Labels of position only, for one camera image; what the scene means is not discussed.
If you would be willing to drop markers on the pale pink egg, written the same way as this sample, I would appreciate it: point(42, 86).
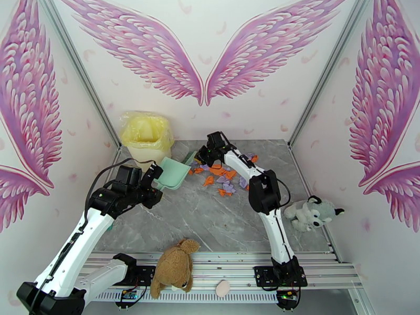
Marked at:
point(224, 288)

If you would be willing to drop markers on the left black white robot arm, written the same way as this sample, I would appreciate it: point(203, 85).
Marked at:
point(95, 222)

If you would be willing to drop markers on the aluminium corner post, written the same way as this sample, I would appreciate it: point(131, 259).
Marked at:
point(331, 68)
point(78, 68)

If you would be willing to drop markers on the cream plastic trash bin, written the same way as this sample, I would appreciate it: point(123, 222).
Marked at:
point(147, 153)

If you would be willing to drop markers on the small circuit board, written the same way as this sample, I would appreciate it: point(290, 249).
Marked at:
point(128, 295)
point(286, 295)

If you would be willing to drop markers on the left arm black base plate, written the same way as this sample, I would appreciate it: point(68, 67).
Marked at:
point(146, 274)

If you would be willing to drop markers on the grey white husky plush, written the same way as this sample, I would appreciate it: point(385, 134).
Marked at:
point(308, 212)

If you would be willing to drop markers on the green hand brush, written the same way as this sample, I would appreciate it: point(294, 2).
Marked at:
point(189, 158)

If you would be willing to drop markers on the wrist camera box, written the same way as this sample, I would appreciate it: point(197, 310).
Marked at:
point(127, 175)
point(216, 139)

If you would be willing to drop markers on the green plastic dustpan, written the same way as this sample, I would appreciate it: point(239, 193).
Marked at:
point(172, 173)

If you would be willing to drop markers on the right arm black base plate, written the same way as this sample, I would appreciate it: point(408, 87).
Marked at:
point(264, 276)

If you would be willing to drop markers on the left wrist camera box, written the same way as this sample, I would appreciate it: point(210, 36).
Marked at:
point(127, 175)

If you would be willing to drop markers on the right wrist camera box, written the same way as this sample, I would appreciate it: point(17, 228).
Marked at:
point(216, 139)

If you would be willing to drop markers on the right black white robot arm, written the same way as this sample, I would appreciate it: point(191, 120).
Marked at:
point(264, 192)

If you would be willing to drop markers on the aluminium rail frame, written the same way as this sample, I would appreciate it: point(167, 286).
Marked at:
point(210, 268)

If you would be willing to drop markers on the brown plush rabbit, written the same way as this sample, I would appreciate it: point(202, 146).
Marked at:
point(174, 268)

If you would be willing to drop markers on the yellow plastic bin liner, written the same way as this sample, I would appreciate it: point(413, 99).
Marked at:
point(146, 130)

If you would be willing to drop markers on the purple paper scrap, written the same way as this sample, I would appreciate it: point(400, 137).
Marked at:
point(250, 155)
point(228, 186)
point(197, 165)
point(243, 182)
point(220, 179)

